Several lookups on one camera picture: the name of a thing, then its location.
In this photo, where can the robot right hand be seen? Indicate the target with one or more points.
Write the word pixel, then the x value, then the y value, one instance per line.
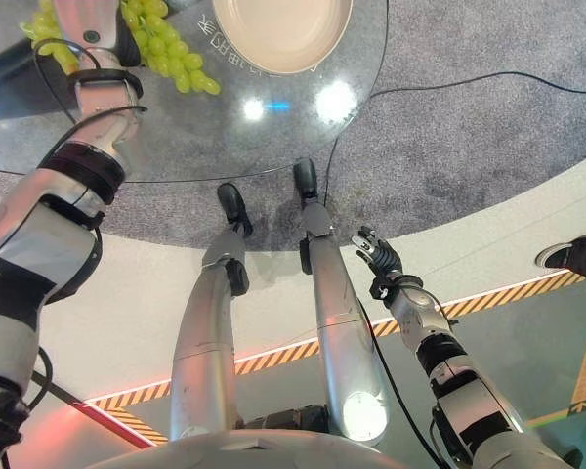
pixel 382 256

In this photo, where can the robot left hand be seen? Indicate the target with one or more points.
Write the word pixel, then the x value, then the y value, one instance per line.
pixel 97 19

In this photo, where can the green grape bunch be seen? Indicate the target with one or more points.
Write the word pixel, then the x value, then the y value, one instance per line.
pixel 168 54

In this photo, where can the robot right arm silver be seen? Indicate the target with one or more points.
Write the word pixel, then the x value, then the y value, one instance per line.
pixel 469 391

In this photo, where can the robot left arm silver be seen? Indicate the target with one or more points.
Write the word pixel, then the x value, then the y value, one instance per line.
pixel 54 234

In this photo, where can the beige round plate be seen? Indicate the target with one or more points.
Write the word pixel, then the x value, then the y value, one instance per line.
pixel 283 31

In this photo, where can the robot right leg silver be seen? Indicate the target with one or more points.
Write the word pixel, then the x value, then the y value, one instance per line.
pixel 339 317

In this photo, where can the robot leg silver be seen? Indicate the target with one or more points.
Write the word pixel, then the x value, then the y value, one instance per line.
pixel 339 317
pixel 202 342

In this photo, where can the person's shoe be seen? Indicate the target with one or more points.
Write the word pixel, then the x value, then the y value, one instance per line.
pixel 578 256

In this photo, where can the robot left leg silver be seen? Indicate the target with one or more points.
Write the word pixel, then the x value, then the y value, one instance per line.
pixel 202 342

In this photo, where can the robot torso silver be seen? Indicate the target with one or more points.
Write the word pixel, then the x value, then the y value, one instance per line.
pixel 298 452

